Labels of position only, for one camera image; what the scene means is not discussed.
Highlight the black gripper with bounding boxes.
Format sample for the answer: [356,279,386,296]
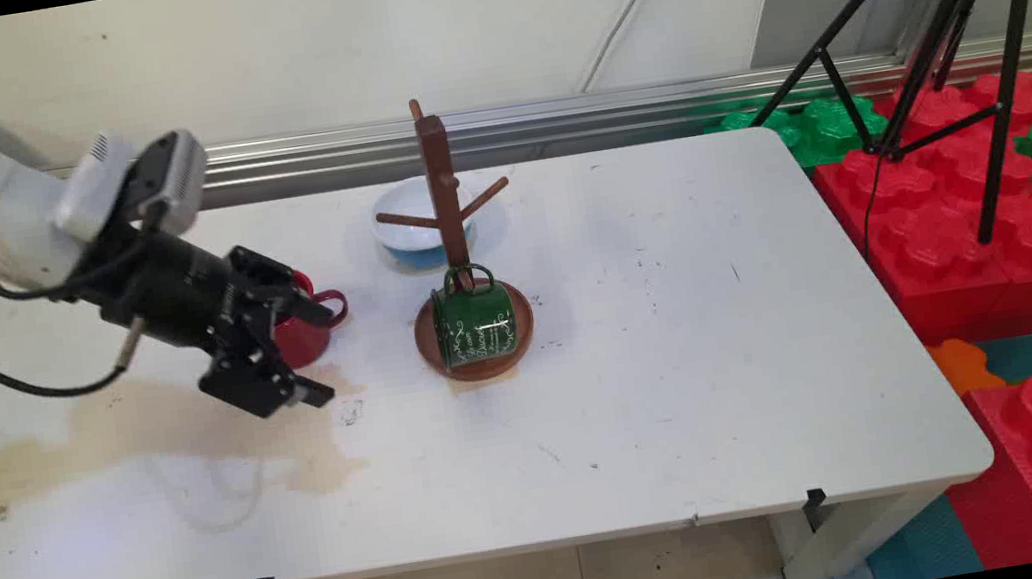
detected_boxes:
[60,198,348,444]

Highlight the green enamel mug white lettering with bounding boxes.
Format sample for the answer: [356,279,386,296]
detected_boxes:
[425,258,524,373]

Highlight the red mug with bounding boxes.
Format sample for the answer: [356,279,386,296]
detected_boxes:
[267,264,356,372]

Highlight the white bowl blue inside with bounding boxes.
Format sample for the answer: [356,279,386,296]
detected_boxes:
[365,169,486,277]

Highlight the brown wooden mug tree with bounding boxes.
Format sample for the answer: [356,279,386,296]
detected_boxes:
[360,87,543,393]

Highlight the white table leg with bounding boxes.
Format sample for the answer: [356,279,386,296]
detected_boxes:
[767,483,962,579]

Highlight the orange foam building block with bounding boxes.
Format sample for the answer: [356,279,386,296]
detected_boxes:
[924,332,1008,402]

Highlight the black tripod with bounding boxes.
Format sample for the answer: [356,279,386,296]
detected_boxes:
[731,0,1032,276]

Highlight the black cable with metal plug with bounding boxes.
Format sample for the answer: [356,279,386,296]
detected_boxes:
[0,254,159,408]

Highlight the white grey wrist camera box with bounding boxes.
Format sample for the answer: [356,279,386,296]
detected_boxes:
[41,118,219,255]

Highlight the aluminium wall rail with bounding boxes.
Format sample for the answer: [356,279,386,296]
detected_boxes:
[43,29,1032,216]

